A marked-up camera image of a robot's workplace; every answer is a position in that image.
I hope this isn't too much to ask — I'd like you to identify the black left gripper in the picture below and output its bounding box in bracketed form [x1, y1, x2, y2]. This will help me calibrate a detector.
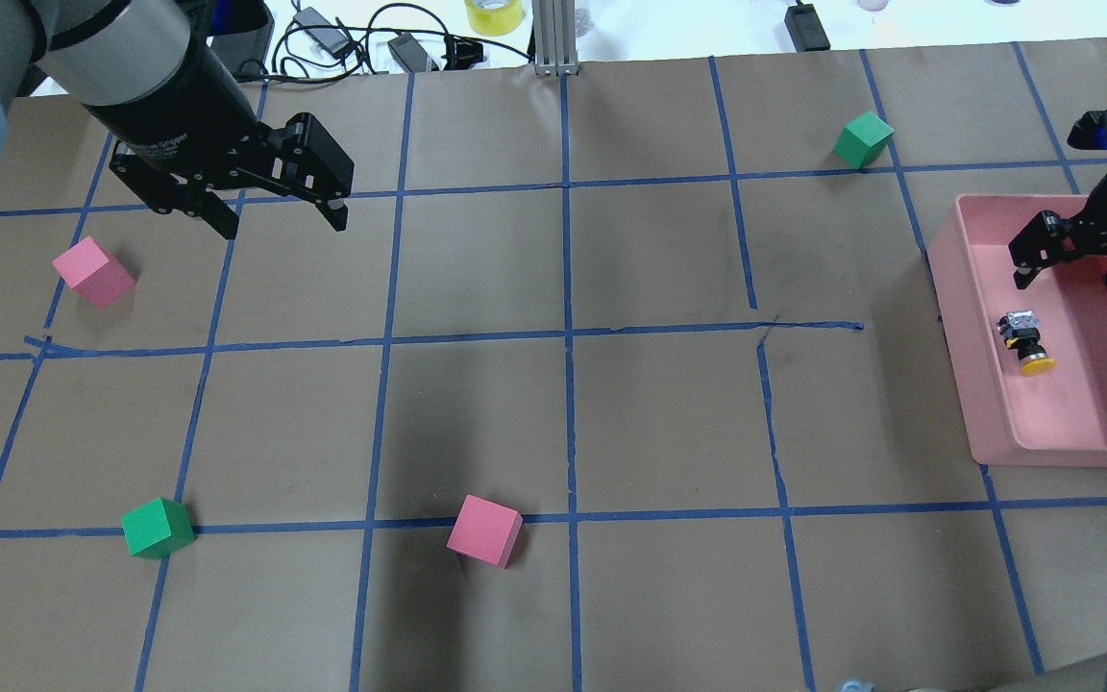
[87, 39, 355, 241]

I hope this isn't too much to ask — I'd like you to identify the yellow push button switch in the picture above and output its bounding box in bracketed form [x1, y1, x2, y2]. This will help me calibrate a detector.
[996, 309, 1057, 376]

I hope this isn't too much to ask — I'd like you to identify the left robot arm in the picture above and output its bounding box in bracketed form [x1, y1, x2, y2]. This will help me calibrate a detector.
[0, 1, 355, 240]

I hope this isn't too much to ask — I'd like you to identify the pink plastic bin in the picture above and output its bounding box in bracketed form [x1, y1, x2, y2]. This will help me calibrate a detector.
[928, 194, 1107, 467]

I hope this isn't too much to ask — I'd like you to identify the pink cube far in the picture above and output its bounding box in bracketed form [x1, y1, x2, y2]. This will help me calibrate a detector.
[50, 237, 136, 309]

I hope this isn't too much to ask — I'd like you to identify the pink cube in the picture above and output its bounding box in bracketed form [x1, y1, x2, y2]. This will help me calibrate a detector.
[50, 237, 136, 309]
[445, 494, 524, 569]

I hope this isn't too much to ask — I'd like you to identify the green cube near bin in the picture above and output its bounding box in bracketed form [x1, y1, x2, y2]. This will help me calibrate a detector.
[832, 111, 896, 171]

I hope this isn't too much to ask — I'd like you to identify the yellow tape roll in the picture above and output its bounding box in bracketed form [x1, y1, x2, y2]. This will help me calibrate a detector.
[464, 0, 526, 37]

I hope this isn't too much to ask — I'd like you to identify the green cube far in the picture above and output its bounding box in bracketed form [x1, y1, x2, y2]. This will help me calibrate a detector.
[120, 498, 196, 559]

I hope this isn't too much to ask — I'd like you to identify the black power adapter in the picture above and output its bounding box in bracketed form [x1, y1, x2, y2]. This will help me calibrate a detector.
[783, 1, 831, 53]

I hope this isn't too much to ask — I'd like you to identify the pink cube centre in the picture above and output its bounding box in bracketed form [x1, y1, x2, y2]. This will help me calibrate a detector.
[445, 494, 524, 569]

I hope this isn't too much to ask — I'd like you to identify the aluminium frame post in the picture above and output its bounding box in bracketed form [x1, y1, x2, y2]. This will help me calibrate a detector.
[531, 0, 580, 76]

